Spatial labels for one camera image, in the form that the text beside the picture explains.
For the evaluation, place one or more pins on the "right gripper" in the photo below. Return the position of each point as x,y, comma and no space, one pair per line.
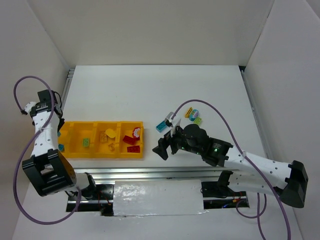
171,144

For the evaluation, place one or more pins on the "red arched lego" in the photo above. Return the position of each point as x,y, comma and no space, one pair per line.
136,132

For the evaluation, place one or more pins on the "red rectangular lego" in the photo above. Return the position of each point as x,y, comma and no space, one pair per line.
129,140

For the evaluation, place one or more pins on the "yellow rounded lego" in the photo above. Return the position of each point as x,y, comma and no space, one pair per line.
111,133

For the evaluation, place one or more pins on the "yellow lego brick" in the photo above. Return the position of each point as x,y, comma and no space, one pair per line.
103,137

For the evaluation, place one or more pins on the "light green lego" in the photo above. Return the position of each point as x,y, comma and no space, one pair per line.
86,142

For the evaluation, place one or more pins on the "blue two-by-two lego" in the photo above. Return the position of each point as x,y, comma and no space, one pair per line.
61,147

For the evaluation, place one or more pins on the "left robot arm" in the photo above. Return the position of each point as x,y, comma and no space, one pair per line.
47,169

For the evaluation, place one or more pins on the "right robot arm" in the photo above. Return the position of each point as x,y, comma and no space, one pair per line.
245,172

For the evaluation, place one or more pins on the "blue long lego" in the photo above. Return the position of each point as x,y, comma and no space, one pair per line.
161,126

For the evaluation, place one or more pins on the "yellow striped lego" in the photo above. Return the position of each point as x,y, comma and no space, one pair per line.
188,112

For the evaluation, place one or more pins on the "pale green small lego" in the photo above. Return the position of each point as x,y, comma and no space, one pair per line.
197,121

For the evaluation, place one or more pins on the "teal decorated round lego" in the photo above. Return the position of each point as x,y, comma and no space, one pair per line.
193,115

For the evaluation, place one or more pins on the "small orange lego in bin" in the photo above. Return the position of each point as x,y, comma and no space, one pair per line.
111,147

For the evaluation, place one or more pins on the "white taped sheet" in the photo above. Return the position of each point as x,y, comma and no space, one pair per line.
157,198

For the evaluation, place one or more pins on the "yellow three-compartment bin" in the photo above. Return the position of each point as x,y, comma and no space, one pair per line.
73,132

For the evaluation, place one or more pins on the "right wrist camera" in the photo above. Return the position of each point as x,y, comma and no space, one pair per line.
172,123

